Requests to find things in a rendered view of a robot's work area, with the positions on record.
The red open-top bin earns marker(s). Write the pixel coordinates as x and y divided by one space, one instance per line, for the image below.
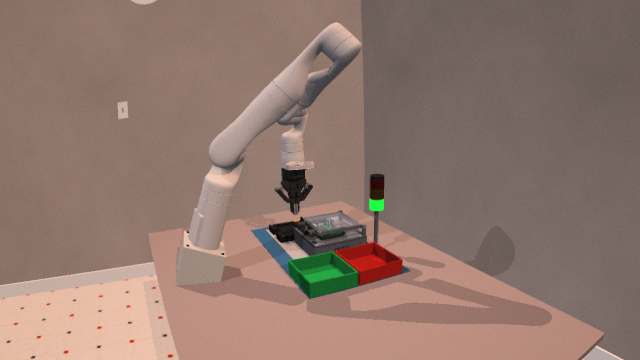
374 262

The green bin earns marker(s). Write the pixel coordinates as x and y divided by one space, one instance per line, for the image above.
338 274

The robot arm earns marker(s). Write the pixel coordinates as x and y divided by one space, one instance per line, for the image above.
274 104

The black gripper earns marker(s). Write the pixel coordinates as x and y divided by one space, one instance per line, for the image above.
293 184

